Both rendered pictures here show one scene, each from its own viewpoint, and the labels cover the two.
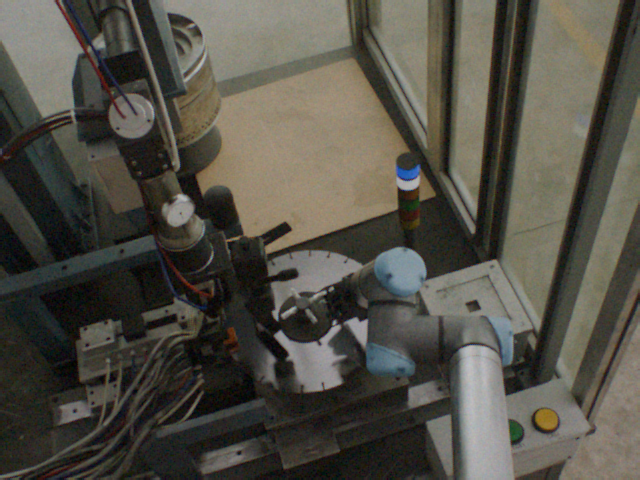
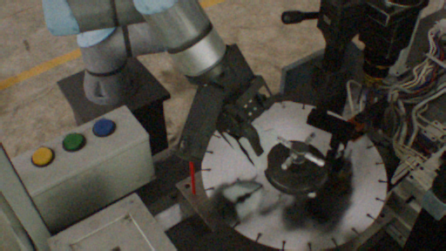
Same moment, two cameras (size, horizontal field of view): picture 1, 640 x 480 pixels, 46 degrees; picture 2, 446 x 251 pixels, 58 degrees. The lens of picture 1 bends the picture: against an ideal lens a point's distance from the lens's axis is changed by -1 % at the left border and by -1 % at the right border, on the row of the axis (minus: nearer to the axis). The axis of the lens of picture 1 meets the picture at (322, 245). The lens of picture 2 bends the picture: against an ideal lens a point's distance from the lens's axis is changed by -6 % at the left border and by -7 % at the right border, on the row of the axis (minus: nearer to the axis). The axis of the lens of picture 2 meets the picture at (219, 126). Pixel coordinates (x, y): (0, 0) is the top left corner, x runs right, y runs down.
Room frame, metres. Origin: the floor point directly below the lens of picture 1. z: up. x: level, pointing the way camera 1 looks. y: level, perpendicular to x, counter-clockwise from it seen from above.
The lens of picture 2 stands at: (1.16, -0.28, 1.55)
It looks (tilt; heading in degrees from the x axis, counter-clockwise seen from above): 46 degrees down; 153
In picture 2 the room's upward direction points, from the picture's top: straight up
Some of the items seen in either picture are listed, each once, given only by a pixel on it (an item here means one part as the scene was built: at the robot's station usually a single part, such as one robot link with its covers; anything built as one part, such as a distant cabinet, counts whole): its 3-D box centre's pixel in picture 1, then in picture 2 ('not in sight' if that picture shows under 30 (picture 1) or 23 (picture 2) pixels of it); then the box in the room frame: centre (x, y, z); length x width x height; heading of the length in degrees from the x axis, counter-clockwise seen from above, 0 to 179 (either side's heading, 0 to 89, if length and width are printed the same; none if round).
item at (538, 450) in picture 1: (503, 440); (84, 170); (0.53, -0.28, 0.82); 0.28 x 0.11 x 0.15; 98
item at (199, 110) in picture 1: (163, 103); not in sight; (1.54, 0.35, 0.93); 0.31 x 0.31 x 0.36
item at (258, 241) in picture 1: (254, 274); (336, 41); (0.77, 0.13, 1.17); 0.06 x 0.05 x 0.20; 89
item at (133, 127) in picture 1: (142, 109); not in sight; (0.92, 0.24, 1.45); 0.35 x 0.07 x 0.28; 8
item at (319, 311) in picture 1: (305, 313); (296, 162); (0.80, 0.06, 0.96); 0.11 x 0.11 x 0.03
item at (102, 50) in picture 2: not in sight; (103, 37); (0.20, -0.12, 0.91); 0.13 x 0.12 x 0.14; 77
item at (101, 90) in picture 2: not in sight; (108, 73); (0.20, -0.13, 0.80); 0.15 x 0.15 x 0.10
